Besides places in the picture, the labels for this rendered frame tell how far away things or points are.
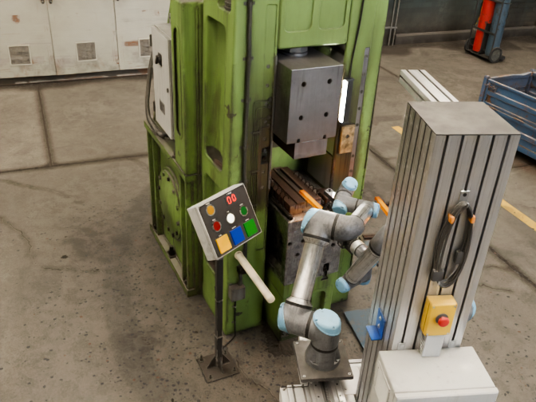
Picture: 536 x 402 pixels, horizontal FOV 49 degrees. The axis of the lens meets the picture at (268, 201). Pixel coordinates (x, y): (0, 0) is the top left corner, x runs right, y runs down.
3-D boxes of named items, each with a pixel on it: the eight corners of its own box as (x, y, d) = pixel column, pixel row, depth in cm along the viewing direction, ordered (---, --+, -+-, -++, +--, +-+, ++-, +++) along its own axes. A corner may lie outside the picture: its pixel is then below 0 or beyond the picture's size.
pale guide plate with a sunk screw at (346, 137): (352, 151, 346) (356, 124, 337) (339, 154, 342) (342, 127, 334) (350, 150, 347) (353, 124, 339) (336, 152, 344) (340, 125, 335)
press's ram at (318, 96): (348, 134, 323) (357, 63, 302) (286, 144, 307) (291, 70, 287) (311, 108, 355) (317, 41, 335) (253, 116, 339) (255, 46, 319)
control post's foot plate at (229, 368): (241, 373, 350) (242, 362, 345) (206, 384, 341) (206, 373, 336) (227, 348, 366) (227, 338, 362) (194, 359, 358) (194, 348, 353)
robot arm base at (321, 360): (343, 370, 246) (346, 352, 241) (308, 372, 244) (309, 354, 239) (336, 344, 259) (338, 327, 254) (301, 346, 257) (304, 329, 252)
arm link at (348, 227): (362, 223, 240) (382, 198, 285) (336, 218, 243) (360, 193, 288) (357, 250, 243) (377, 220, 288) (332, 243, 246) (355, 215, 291)
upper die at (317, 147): (325, 154, 322) (327, 138, 317) (293, 159, 314) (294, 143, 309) (290, 125, 354) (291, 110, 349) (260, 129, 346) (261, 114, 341)
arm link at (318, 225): (305, 340, 239) (339, 211, 245) (271, 329, 243) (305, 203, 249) (311, 339, 250) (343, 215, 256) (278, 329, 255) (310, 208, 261)
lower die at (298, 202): (320, 209, 340) (321, 196, 336) (289, 215, 332) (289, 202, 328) (286, 177, 372) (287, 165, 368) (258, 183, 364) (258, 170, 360)
